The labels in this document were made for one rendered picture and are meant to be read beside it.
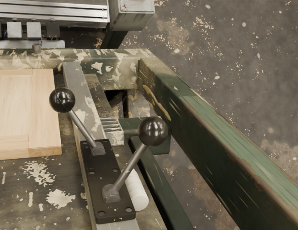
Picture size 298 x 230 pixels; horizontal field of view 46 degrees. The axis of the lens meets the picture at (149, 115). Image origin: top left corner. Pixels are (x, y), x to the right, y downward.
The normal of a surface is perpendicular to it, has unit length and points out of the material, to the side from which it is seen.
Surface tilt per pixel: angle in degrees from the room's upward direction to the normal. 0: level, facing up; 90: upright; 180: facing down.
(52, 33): 0
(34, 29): 0
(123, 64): 30
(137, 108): 0
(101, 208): 60
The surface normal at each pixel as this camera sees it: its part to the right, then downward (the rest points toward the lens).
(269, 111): 0.26, -0.11
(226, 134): 0.06, -0.91
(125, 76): 0.27, 0.40
